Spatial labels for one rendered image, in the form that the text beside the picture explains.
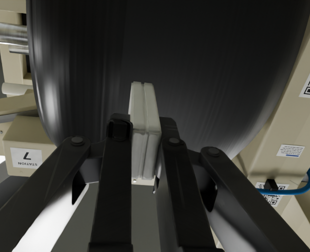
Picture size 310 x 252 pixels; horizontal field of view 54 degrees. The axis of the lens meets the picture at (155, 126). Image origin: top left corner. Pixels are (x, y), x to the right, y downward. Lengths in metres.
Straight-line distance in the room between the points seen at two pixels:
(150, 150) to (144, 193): 3.40
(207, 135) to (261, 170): 0.35
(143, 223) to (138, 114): 3.14
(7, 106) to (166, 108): 0.86
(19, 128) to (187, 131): 0.76
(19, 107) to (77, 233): 2.25
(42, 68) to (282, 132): 0.46
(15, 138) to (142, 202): 2.60
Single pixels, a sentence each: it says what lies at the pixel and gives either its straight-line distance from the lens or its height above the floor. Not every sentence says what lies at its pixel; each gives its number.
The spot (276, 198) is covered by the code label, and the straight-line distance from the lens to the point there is 0.77.
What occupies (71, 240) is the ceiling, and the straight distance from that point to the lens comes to 3.15.
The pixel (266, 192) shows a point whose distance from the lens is 0.69.
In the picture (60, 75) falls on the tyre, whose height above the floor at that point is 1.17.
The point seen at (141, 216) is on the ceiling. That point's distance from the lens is 3.35.
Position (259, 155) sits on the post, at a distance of 0.66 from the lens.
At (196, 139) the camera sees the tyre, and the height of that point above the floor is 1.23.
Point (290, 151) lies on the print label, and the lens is 0.67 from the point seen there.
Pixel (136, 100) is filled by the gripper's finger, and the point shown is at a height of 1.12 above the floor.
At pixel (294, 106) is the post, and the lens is 0.61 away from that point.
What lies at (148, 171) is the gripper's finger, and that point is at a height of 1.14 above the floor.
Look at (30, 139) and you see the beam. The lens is 0.98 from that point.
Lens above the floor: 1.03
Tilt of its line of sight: 35 degrees up
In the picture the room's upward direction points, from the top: 170 degrees counter-clockwise
